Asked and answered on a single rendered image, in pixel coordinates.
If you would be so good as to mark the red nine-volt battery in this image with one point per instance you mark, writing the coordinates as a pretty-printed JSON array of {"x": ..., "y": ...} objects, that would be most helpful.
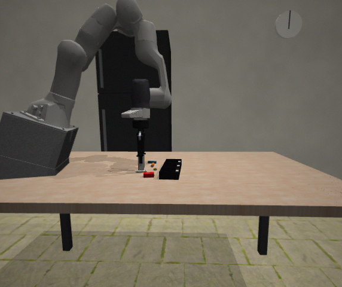
[{"x": 148, "y": 174}]

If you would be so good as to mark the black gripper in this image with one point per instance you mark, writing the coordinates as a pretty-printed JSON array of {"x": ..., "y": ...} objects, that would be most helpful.
[{"x": 140, "y": 125}]

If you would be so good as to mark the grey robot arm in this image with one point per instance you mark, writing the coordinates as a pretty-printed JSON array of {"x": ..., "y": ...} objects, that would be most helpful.
[{"x": 74, "y": 57}]

